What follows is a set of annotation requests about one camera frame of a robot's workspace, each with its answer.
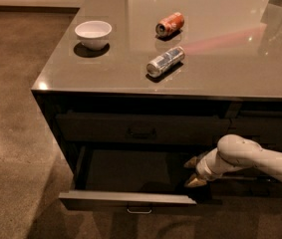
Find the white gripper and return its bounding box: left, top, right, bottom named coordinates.
left=183, top=149, right=234, bottom=187

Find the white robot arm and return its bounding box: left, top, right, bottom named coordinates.
left=184, top=134, right=282, bottom=188

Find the dark drawer cabinet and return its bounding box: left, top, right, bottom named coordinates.
left=32, top=0, right=282, bottom=208

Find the silver blue can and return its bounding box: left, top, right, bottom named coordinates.
left=146, top=46, right=185, bottom=78

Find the orange soda can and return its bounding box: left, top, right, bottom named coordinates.
left=155, top=12, right=184, bottom=38

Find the white bowl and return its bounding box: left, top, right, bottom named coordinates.
left=75, top=21, right=112, bottom=51

